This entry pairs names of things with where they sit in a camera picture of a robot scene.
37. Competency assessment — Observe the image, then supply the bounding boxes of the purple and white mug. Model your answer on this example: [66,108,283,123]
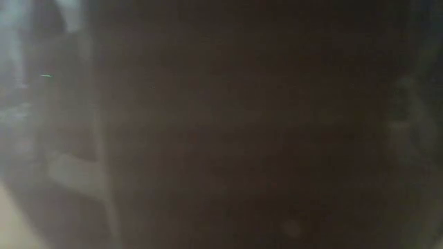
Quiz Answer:
[41,0,443,249]

